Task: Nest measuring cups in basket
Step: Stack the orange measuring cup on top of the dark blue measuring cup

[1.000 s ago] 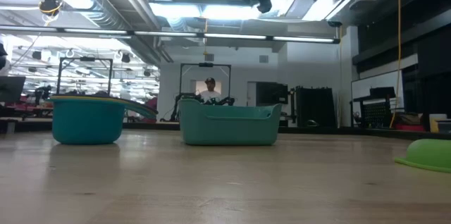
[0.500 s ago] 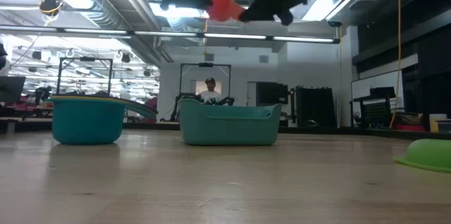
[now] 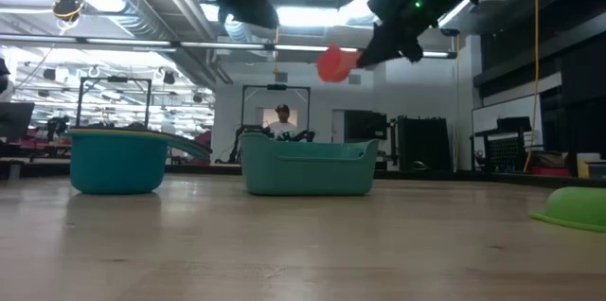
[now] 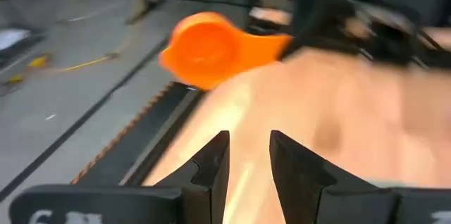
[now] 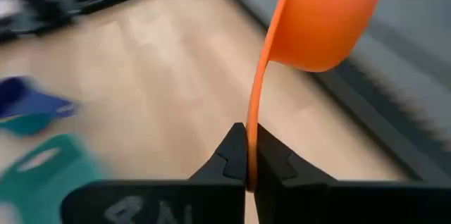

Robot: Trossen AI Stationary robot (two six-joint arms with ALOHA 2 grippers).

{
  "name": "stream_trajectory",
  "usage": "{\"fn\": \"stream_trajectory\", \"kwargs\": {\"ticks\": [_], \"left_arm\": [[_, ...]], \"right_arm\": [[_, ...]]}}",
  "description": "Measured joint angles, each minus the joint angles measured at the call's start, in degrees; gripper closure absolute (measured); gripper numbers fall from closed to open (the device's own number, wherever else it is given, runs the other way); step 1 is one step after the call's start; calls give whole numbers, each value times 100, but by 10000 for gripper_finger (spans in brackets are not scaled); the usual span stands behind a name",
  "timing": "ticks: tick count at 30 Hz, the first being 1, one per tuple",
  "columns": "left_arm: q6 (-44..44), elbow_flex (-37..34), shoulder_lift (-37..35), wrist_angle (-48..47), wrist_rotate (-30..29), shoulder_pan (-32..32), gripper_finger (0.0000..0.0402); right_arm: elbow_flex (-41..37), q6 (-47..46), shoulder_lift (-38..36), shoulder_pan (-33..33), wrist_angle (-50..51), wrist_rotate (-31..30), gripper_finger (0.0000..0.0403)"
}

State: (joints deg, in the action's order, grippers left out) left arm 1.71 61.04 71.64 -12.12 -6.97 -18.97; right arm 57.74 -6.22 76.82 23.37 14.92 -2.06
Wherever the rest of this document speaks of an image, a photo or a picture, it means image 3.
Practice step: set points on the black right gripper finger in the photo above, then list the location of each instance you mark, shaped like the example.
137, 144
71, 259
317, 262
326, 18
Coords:
376, 52
411, 50

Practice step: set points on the orange measuring cup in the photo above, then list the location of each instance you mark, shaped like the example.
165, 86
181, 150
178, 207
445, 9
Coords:
333, 66

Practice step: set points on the teal plastic basket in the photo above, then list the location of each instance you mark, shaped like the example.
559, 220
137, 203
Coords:
308, 178

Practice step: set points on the green measuring cup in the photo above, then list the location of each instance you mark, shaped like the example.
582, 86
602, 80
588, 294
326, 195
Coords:
577, 206

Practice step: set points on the large teal measuring cup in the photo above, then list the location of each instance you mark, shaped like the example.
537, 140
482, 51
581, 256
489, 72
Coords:
118, 168

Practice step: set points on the black background robot arm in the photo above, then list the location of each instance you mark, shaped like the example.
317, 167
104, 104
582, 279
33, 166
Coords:
298, 136
235, 147

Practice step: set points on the black monitor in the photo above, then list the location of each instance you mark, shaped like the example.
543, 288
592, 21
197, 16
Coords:
14, 118
364, 126

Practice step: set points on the black tall cabinet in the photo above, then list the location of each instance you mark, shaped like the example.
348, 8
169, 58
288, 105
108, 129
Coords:
423, 145

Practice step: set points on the person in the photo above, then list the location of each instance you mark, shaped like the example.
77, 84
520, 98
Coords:
282, 126

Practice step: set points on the black perforated cart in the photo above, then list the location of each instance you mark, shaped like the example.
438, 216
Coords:
506, 154

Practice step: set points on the overhead LED light bar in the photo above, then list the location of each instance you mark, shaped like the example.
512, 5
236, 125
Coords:
227, 46

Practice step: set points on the red plastic bin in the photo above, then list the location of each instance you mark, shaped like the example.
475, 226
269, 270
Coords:
549, 171

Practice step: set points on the pale yellow container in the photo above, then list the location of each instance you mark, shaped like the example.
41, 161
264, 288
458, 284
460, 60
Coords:
587, 166

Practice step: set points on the black background rig frame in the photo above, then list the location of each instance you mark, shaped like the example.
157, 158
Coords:
276, 87
116, 79

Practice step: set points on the black aluminium table frame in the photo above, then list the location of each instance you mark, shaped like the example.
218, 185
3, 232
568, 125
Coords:
222, 169

